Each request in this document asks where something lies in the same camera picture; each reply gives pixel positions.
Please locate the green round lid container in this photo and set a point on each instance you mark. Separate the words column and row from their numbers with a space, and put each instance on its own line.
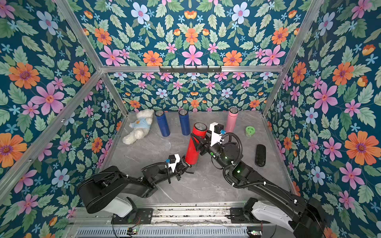
column 250, row 131

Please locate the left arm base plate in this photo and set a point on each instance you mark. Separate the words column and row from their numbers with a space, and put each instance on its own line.
column 136, row 216

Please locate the pink thermos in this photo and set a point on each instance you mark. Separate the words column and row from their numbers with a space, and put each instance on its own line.
column 231, row 119

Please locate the white teddy bear toy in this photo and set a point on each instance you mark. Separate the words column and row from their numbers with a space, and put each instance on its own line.
column 141, row 127

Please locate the black hook rail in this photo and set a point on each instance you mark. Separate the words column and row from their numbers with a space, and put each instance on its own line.
column 190, row 69

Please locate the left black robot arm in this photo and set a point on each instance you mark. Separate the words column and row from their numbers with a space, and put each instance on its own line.
column 101, row 191

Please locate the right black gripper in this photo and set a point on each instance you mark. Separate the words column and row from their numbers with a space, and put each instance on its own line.
column 204, row 143

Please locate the red thermos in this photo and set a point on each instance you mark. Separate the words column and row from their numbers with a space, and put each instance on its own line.
column 197, row 135

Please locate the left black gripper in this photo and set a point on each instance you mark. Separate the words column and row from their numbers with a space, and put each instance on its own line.
column 178, row 172

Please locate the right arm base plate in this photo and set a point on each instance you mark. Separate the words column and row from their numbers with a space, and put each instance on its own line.
column 238, row 215

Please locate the blue thermos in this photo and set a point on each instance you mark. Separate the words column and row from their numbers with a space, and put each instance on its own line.
column 162, row 123
column 184, row 122

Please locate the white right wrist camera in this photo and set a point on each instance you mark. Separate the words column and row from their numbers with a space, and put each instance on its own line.
column 216, row 133

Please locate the black oval case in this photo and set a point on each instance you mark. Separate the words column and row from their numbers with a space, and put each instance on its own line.
column 260, row 156

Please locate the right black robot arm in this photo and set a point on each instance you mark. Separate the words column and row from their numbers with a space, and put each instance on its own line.
column 304, row 218

